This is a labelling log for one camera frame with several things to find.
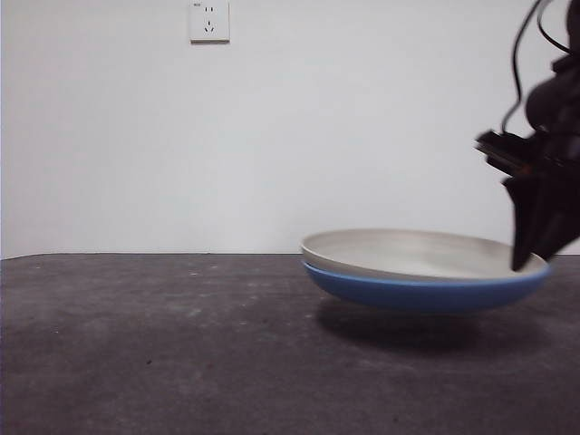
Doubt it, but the white round plate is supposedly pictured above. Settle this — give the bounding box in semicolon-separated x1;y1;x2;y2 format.
300;228;545;283

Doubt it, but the blue round plate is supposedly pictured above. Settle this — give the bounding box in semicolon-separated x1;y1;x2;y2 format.
302;260;553;314

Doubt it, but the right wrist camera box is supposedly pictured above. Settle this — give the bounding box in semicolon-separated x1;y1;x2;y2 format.
473;130;545;179

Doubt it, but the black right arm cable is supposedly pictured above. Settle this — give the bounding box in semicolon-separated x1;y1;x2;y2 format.
536;0;573;52
499;0;552;133

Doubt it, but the white wall socket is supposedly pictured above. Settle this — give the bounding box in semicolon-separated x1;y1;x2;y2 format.
188;1;231;45

